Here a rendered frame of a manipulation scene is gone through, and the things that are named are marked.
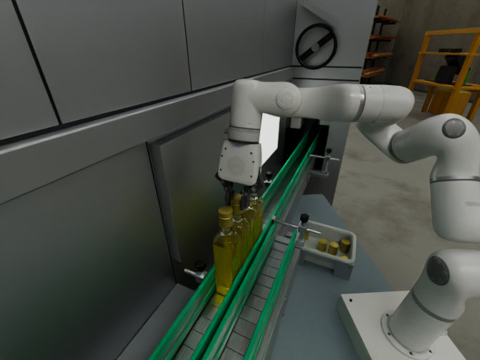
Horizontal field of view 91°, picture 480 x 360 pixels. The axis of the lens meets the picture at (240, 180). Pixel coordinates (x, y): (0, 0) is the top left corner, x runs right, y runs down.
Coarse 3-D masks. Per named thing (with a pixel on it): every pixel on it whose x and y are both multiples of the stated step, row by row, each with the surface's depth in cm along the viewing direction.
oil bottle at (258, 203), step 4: (260, 196) 74; (252, 200) 72; (256, 200) 72; (260, 200) 73; (252, 204) 71; (256, 204) 71; (260, 204) 72; (256, 208) 71; (260, 208) 73; (256, 212) 72; (260, 212) 74; (256, 216) 72; (260, 216) 75; (256, 220) 73; (260, 220) 76; (256, 224) 74; (260, 224) 77; (256, 228) 75; (260, 228) 78; (256, 232) 76; (260, 232) 79; (256, 236) 77; (256, 240) 77
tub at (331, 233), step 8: (312, 224) 101; (320, 224) 100; (328, 232) 99; (336, 232) 98; (344, 232) 96; (352, 232) 96; (296, 240) 94; (312, 240) 102; (328, 240) 101; (336, 240) 99; (352, 240) 93; (304, 248) 88; (312, 248) 98; (328, 248) 98; (352, 248) 88; (328, 256) 85; (336, 256) 85; (352, 256) 85
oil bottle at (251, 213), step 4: (252, 208) 68; (244, 212) 67; (248, 212) 67; (252, 212) 68; (244, 216) 67; (248, 216) 66; (252, 216) 68; (248, 220) 67; (252, 220) 68; (252, 224) 69; (252, 228) 70; (252, 232) 71; (252, 236) 72; (252, 240) 72; (252, 244) 73; (252, 248) 74
